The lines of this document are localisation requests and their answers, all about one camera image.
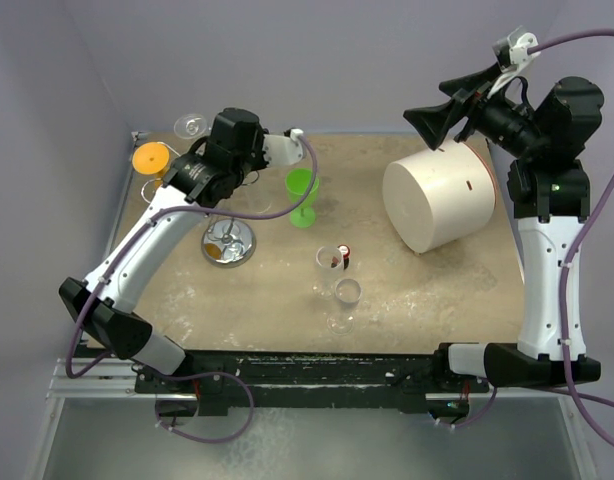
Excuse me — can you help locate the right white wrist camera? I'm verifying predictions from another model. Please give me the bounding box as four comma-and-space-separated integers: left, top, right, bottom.
487, 26, 538, 99

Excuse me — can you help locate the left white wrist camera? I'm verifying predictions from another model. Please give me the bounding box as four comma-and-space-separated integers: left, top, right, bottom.
263, 128, 305, 168

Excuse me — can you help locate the base right purple cable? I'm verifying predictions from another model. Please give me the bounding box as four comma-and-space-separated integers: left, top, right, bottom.
434, 384, 498, 431

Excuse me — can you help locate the green plastic wine glass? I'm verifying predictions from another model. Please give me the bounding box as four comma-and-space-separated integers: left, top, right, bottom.
285, 169, 319, 228

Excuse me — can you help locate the small red capped bottle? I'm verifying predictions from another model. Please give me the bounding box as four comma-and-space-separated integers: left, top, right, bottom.
337, 244, 351, 270

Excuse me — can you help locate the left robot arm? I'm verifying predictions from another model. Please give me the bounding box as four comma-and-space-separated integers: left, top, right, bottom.
59, 107, 266, 392

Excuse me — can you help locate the silver wire glass rack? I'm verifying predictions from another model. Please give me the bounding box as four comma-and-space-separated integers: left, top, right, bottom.
141, 141, 256, 268

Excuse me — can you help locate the clear wine glass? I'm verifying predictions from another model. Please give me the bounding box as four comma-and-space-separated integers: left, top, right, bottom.
327, 278, 363, 335
173, 113, 210, 140
243, 171, 272, 217

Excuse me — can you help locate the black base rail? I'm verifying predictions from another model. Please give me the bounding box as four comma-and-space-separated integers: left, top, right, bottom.
135, 350, 488, 416

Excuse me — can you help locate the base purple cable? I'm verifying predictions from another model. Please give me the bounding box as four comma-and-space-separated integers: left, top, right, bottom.
154, 369, 256, 443
434, 384, 498, 431

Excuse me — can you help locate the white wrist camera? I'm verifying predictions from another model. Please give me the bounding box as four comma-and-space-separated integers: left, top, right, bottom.
487, 26, 538, 99
263, 128, 305, 168

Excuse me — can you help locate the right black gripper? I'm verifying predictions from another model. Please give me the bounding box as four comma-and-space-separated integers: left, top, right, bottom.
406, 59, 547, 159

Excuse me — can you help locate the clear glass with red item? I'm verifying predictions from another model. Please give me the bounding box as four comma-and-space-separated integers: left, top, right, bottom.
312, 246, 344, 299

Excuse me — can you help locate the orange plastic wine glass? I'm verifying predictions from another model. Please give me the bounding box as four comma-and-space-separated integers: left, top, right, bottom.
131, 142, 170, 188

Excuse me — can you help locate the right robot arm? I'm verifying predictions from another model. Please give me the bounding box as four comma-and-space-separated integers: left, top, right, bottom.
403, 66, 604, 391

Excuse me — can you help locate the base left purple cable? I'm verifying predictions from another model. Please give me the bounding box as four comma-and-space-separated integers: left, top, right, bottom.
154, 369, 256, 443

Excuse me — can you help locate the white cylindrical container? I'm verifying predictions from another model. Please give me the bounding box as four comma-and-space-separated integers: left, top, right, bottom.
382, 140, 497, 254

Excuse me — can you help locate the clear wine glass front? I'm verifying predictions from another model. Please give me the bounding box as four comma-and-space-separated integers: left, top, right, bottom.
327, 278, 363, 335

